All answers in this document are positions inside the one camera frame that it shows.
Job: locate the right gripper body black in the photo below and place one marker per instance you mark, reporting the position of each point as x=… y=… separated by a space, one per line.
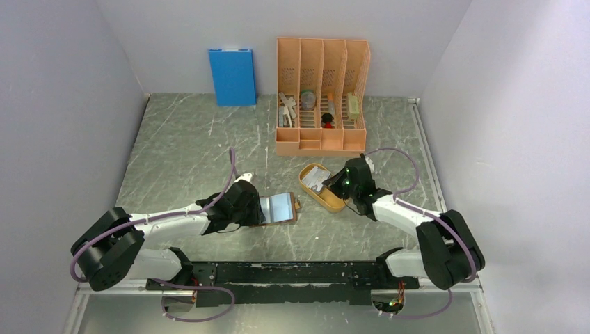
x=351 y=190

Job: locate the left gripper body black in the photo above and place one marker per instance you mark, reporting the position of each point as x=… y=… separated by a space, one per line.
x=248 y=215

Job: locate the brown leather card holder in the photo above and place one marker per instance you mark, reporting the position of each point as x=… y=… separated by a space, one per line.
x=279 y=208

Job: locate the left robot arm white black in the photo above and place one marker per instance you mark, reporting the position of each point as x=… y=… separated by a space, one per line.
x=125 y=246

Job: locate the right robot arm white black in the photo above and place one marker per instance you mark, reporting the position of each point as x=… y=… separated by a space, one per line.
x=448 y=254

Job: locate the credit cards stack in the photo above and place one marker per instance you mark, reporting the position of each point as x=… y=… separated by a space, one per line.
x=315 y=177

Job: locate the yellow oval tray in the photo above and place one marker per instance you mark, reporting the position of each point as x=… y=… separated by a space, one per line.
x=327 y=199

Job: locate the black red small object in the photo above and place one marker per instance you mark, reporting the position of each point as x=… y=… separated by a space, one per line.
x=327 y=120

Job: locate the orange glue stick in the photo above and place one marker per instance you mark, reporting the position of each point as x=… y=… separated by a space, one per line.
x=331 y=104

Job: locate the green eraser block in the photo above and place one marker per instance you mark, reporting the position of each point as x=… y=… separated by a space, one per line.
x=353 y=107

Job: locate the grey metal clips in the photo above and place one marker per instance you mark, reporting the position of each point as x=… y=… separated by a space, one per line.
x=287 y=110

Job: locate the grey round tin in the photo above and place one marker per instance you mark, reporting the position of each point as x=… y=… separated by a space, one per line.
x=308 y=100

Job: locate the orange desk organizer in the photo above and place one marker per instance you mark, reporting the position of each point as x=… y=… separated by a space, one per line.
x=336 y=66

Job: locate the blue box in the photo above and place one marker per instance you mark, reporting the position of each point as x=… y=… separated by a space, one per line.
x=233 y=76

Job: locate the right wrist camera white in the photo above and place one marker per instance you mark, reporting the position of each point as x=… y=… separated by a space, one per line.
x=370 y=164

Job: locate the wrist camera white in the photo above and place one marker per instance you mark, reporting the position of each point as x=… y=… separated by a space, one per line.
x=370 y=164
x=248 y=177

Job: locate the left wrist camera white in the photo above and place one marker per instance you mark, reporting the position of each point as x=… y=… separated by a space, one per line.
x=248 y=177

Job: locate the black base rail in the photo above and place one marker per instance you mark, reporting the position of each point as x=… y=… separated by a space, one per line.
x=286 y=282

